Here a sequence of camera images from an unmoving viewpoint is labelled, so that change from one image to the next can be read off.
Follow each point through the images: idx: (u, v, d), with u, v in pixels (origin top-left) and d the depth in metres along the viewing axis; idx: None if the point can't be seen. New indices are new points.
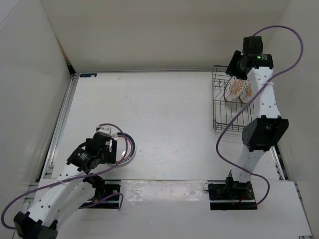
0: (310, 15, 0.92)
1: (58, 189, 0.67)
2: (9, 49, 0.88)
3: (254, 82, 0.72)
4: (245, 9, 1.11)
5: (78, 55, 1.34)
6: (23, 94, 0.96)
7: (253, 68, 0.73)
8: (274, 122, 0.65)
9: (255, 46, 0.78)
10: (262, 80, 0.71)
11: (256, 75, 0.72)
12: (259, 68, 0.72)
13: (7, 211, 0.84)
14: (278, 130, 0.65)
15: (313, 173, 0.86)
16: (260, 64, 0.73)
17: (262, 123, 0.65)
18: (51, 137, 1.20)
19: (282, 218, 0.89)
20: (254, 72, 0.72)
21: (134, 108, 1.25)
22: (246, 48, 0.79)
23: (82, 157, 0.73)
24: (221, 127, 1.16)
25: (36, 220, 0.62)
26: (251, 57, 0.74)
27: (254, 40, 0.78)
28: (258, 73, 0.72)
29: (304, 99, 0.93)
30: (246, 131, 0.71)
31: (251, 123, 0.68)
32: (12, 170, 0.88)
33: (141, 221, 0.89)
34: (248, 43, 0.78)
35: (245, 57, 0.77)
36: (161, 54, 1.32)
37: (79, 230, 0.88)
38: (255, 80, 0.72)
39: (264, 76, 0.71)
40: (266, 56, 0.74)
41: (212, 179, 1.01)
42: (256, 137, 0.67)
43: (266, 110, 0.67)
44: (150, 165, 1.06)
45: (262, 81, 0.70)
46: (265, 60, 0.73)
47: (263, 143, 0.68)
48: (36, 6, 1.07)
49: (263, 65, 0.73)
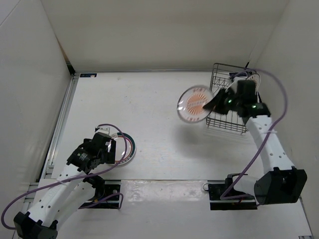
0: (310, 15, 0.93)
1: (58, 189, 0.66)
2: (9, 49, 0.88)
3: (254, 131, 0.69)
4: (245, 10, 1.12)
5: (77, 54, 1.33)
6: (23, 94, 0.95)
7: (251, 118, 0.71)
8: (289, 174, 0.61)
9: (250, 92, 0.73)
10: (264, 130, 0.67)
11: (256, 125, 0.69)
12: (258, 118, 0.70)
13: (8, 209, 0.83)
14: (297, 183, 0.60)
15: (312, 173, 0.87)
16: (257, 113, 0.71)
17: (277, 177, 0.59)
18: (51, 137, 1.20)
19: (282, 218, 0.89)
20: (254, 123, 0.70)
21: (134, 108, 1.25)
22: (239, 91, 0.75)
23: (82, 157, 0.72)
24: (214, 122, 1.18)
25: (36, 221, 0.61)
26: (247, 108, 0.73)
27: (248, 84, 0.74)
28: (258, 123, 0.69)
29: (305, 99, 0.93)
30: (260, 187, 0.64)
31: (264, 178, 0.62)
32: (12, 171, 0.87)
33: (141, 221, 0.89)
34: (241, 87, 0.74)
35: (239, 106, 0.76)
36: (161, 54, 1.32)
37: (79, 231, 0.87)
38: (256, 131, 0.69)
39: (265, 125, 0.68)
40: (261, 105, 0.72)
41: (212, 179, 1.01)
42: (272, 194, 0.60)
43: (277, 161, 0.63)
44: (150, 165, 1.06)
45: (263, 130, 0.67)
46: (261, 110, 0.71)
47: (284, 198, 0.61)
48: (36, 6, 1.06)
49: (261, 115, 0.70)
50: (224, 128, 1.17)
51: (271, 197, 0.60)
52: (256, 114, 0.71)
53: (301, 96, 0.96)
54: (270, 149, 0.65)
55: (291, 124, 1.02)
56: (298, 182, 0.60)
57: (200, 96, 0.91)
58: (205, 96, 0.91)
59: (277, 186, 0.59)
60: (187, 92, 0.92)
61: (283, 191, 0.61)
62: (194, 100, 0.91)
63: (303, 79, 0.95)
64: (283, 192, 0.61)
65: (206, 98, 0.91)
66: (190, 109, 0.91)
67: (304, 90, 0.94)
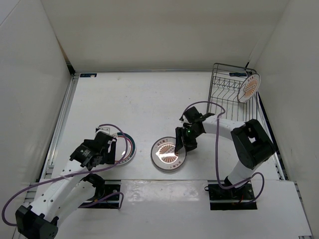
0: (310, 15, 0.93)
1: (61, 184, 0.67)
2: (10, 49, 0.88)
3: (212, 127, 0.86)
4: (245, 10, 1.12)
5: (77, 54, 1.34)
6: (23, 93, 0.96)
7: (203, 121, 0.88)
8: (249, 128, 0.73)
9: (194, 112, 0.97)
10: (213, 120, 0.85)
11: (209, 122, 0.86)
12: (207, 119, 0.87)
13: (8, 208, 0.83)
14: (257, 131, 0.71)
15: (313, 173, 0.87)
16: (206, 117, 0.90)
17: (240, 132, 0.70)
18: (51, 137, 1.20)
19: (282, 218, 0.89)
20: (206, 122, 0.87)
21: (134, 108, 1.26)
22: (188, 117, 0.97)
23: (85, 154, 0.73)
24: None
25: (39, 214, 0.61)
26: (199, 120, 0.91)
27: (191, 110, 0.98)
28: (209, 120, 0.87)
29: (304, 99, 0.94)
30: (240, 153, 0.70)
31: (237, 145, 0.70)
32: (12, 170, 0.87)
33: (141, 221, 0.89)
34: (188, 114, 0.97)
35: (194, 124, 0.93)
36: (161, 54, 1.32)
37: (79, 231, 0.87)
38: (211, 125, 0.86)
39: (213, 118, 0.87)
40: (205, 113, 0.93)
41: (211, 179, 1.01)
42: (250, 148, 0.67)
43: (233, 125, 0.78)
44: (150, 165, 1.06)
45: (214, 120, 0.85)
46: (206, 115, 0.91)
47: (263, 149, 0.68)
48: (36, 6, 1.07)
49: (208, 116, 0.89)
50: None
51: (250, 150, 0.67)
52: (205, 118, 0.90)
53: (301, 95, 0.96)
54: (225, 124, 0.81)
55: (291, 124, 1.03)
56: (258, 131, 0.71)
57: (167, 146, 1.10)
58: (171, 145, 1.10)
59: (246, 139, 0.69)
60: (155, 148, 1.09)
61: (257, 144, 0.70)
62: (165, 152, 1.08)
63: (303, 80, 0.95)
64: (258, 146, 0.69)
65: (173, 145, 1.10)
66: (166, 158, 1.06)
67: (303, 90, 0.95)
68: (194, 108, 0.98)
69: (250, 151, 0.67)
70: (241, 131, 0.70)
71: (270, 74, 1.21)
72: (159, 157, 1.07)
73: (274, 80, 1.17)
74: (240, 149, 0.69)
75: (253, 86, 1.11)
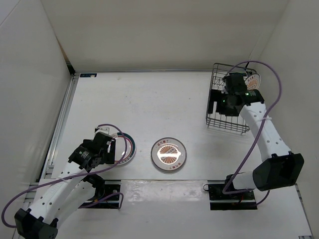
0: (310, 15, 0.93)
1: (59, 187, 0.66)
2: (10, 49, 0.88)
3: (250, 118, 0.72)
4: (245, 10, 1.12)
5: (78, 55, 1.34)
6: (23, 94, 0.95)
7: (246, 106, 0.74)
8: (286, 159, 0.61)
9: (238, 82, 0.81)
10: (258, 118, 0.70)
11: (251, 113, 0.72)
12: (251, 106, 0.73)
13: (8, 209, 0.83)
14: (295, 167, 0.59)
15: (313, 173, 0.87)
16: (251, 101, 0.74)
17: (275, 164, 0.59)
18: (51, 137, 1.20)
19: (282, 218, 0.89)
20: (249, 111, 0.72)
21: (134, 108, 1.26)
22: (229, 85, 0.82)
23: (83, 155, 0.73)
24: (214, 122, 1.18)
25: (38, 217, 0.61)
26: (240, 96, 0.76)
27: (235, 77, 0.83)
28: (253, 110, 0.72)
29: (304, 99, 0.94)
30: (259, 175, 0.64)
31: (262, 170, 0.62)
32: (12, 170, 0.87)
33: (141, 221, 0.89)
34: (231, 81, 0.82)
35: (233, 95, 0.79)
36: (160, 54, 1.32)
37: (79, 231, 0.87)
38: (252, 119, 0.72)
39: (259, 112, 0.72)
40: (254, 92, 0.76)
41: (211, 179, 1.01)
42: (272, 181, 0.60)
43: (274, 148, 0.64)
44: (150, 165, 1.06)
45: (258, 117, 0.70)
46: (254, 96, 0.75)
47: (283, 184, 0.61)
48: (36, 6, 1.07)
49: (256, 103, 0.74)
50: (224, 128, 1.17)
51: (271, 183, 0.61)
52: (249, 101, 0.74)
53: (301, 96, 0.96)
54: (267, 137, 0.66)
55: (291, 124, 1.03)
56: (295, 168, 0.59)
57: (167, 146, 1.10)
58: (171, 145, 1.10)
59: (276, 171, 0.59)
60: (155, 148, 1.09)
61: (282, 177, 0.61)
62: (164, 154, 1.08)
63: (303, 80, 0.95)
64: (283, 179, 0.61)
65: (173, 146, 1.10)
66: (166, 159, 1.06)
67: (304, 90, 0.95)
68: (240, 76, 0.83)
69: (270, 184, 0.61)
70: (275, 163, 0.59)
71: (270, 74, 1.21)
72: (159, 157, 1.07)
73: (274, 80, 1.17)
74: (262, 176, 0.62)
75: (253, 86, 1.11)
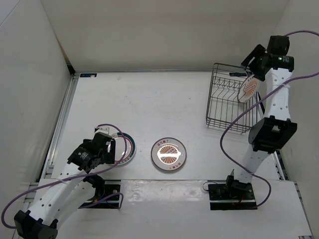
0: (310, 15, 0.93)
1: (59, 188, 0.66)
2: (10, 49, 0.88)
3: (270, 82, 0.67)
4: (245, 10, 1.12)
5: (78, 55, 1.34)
6: (23, 94, 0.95)
7: (272, 68, 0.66)
8: (283, 124, 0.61)
9: (280, 46, 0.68)
10: (275, 82, 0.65)
11: (272, 75, 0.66)
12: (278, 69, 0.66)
13: (8, 209, 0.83)
14: (288, 133, 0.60)
15: (313, 173, 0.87)
16: (280, 65, 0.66)
17: (269, 123, 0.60)
18: (51, 137, 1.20)
19: (282, 218, 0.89)
20: (270, 73, 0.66)
21: (134, 108, 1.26)
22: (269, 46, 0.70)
23: (83, 156, 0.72)
24: (214, 122, 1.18)
25: (37, 219, 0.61)
26: (271, 58, 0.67)
27: (281, 38, 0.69)
28: (275, 74, 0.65)
29: (304, 99, 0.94)
30: (254, 128, 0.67)
31: (257, 125, 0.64)
32: (12, 170, 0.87)
33: (141, 221, 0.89)
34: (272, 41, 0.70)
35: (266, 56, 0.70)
36: (160, 54, 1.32)
37: (79, 231, 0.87)
38: (270, 80, 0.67)
39: (281, 78, 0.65)
40: (288, 58, 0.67)
41: (211, 179, 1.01)
42: (260, 137, 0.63)
43: (275, 111, 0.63)
44: (150, 165, 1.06)
45: (277, 82, 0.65)
46: (285, 62, 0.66)
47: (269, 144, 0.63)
48: (36, 6, 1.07)
49: (282, 67, 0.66)
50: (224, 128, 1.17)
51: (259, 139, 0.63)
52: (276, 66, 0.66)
53: (302, 96, 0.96)
54: (274, 99, 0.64)
55: None
56: (286, 133, 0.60)
57: (167, 146, 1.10)
58: (171, 145, 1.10)
59: (267, 129, 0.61)
60: (155, 148, 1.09)
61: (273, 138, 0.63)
62: (164, 154, 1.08)
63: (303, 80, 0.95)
64: (272, 140, 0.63)
65: (173, 146, 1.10)
66: (166, 159, 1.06)
67: (304, 90, 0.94)
68: (286, 39, 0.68)
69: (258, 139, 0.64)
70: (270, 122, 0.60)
71: None
72: (159, 157, 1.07)
73: None
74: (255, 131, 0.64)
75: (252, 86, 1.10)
